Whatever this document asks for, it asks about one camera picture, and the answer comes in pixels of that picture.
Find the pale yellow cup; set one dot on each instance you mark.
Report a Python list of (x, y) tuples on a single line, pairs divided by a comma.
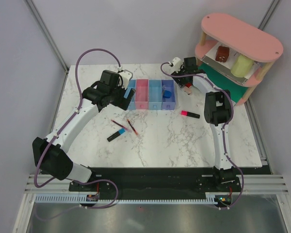
[(241, 66)]

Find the light blue drawer bin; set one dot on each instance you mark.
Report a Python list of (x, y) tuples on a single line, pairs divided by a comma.
[(155, 95), (131, 85)]

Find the pink two tier shelf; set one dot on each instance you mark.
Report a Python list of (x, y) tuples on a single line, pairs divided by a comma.
[(244, 38)]

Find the white paper sheet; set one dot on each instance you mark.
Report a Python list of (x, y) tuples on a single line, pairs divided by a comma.
[(209, 59)]

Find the blue capped black highlighter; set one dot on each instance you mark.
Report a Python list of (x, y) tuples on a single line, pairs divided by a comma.
[(116, 134)]

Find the brown box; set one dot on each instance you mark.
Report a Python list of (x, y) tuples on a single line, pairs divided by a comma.
[(222, 54)]

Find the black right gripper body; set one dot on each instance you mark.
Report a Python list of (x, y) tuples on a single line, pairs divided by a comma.
[(182, 80)]

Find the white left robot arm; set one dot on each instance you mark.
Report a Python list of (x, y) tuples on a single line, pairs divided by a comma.
[(50, 153)]

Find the pink capped black highlighter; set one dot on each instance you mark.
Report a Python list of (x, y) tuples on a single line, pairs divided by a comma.
[(190, 114)]

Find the orange capped refill pen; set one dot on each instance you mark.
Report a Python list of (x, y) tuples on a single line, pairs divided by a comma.
[(134, 130)]

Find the green book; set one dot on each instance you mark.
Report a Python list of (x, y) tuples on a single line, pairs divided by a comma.
[(236, 91)]

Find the blue sharpener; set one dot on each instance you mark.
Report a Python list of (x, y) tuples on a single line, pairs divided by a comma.
[(166, 94)]

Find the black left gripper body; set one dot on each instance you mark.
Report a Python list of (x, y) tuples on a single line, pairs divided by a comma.
[(117, 98)]

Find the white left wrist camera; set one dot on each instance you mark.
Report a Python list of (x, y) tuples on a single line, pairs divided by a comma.
[(125, 77)]

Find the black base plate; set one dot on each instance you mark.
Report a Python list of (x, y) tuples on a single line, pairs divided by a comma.
[(164, 182)]

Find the white cable duct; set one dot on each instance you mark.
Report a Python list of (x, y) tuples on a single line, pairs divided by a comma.
[(86, 199)]

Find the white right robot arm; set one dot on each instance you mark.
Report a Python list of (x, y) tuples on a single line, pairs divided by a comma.
[(218, 109)]

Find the purple drawer bin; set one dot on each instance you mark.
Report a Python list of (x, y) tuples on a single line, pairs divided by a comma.
[(169, 104)]

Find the pink eraser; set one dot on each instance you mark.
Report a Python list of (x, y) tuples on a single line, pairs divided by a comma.
[(187, 90)]

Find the pink drawer bin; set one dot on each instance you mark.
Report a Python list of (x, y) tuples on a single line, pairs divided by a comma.
[(141, 95)]

